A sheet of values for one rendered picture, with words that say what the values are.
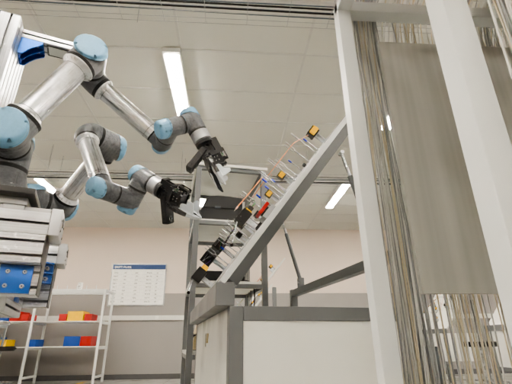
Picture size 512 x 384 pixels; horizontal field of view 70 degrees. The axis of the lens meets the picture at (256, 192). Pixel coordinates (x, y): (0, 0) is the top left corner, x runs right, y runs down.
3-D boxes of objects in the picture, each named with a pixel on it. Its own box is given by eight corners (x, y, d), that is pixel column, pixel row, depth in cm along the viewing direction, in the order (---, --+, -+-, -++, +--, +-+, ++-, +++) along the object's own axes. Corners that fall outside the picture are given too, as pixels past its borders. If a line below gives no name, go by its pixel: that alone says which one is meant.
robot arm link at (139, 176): (134, 183, 153) (144, 165, 153) (153, 196, 149) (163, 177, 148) (122, 179, 145) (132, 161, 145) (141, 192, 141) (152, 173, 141)
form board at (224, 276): (194, 313, 211) (192, 311, 211) (289, 190, 255) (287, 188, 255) (224, 283, 105) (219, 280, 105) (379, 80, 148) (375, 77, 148)
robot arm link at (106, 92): (65, 81, 150) (158, 162, 156) (65, 65, 141) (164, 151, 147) (86, 68, 156) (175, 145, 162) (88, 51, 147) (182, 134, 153)
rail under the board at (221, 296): (215, 305, 102) (216, 281, 104) (189, 324, 208) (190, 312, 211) (235, 305, 103) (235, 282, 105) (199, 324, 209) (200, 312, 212)
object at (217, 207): (199, 219, 244) (200, 193, 252) (195, 229, 265) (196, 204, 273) (243, 222, 252) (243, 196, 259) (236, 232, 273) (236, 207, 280)
